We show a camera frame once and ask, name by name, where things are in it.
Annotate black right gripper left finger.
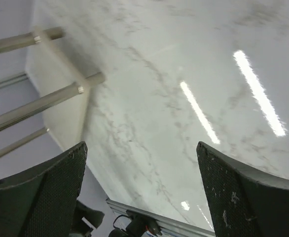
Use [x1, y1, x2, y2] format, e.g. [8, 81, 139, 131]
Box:
[0, 142, 87, 237]

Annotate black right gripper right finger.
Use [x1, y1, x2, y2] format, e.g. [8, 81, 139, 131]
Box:
[196, 142, 289, 237]

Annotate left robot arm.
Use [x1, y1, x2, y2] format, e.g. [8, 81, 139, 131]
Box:
[69, 200, 105, 237]

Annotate white two-tier shelf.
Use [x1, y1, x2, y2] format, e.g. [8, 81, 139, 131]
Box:
[0, 27, 105, 158]

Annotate aluminium frame rail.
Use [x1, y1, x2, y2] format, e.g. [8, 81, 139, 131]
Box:
[106, 198, 215, 237]

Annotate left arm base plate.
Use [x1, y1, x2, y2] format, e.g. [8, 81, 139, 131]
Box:
[108, 209, 164, 237]

